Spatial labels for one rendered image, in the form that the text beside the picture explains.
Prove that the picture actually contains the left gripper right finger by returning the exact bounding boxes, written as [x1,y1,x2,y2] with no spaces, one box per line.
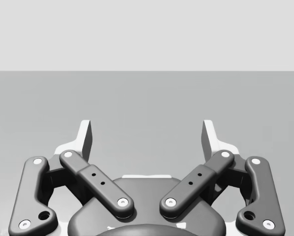
[159,119,286,236]

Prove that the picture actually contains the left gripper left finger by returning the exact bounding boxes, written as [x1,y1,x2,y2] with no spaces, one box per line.
[8,119,135,236]

